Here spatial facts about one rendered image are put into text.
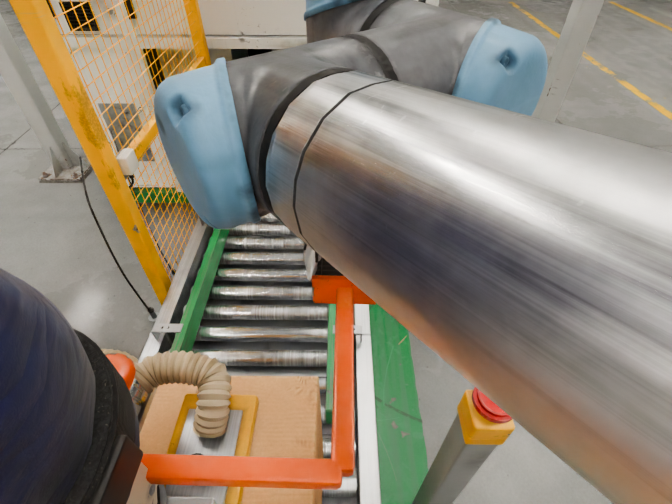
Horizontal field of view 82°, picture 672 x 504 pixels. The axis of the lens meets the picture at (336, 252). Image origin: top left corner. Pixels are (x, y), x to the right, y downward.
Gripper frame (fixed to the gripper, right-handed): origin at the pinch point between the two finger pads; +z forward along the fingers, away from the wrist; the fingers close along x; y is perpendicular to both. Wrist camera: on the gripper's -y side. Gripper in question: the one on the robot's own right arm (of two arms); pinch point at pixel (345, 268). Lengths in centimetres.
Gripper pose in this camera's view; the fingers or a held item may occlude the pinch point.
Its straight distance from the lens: 54.3
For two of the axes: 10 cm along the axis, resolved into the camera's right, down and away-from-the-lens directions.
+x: 10.0, 0.1, 0.0
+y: -0.1, 7.0, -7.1
